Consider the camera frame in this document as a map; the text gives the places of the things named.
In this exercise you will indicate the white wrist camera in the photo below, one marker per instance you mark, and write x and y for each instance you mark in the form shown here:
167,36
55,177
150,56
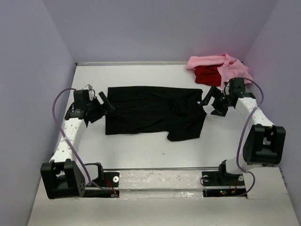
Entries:
91,91
226,89

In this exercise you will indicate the red t-shirt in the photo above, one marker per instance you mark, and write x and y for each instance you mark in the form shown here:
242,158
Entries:
208,75

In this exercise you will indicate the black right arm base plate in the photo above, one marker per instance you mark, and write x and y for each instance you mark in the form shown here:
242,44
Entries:
216,185

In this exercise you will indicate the black t-shirt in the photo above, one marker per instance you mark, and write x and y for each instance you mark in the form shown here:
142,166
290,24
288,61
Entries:
149,109

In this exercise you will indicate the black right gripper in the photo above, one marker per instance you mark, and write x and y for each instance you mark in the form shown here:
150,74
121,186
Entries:
218,111

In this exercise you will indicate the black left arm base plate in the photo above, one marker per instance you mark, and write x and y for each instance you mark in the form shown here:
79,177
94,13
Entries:
108,187

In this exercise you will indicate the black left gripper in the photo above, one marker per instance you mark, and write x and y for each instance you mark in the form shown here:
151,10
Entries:
103,109

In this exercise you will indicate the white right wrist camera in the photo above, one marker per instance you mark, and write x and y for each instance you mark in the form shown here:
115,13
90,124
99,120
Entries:
226,89

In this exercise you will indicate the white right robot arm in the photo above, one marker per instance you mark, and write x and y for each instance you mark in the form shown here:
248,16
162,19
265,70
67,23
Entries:
261,142

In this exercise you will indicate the pink t-shirt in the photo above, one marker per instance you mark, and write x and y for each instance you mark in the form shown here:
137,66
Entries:
230,67

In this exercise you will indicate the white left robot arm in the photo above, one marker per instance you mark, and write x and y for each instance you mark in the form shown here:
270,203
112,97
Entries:
66,175

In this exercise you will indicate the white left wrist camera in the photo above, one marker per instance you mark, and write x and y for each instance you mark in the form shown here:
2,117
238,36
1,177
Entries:
91,91

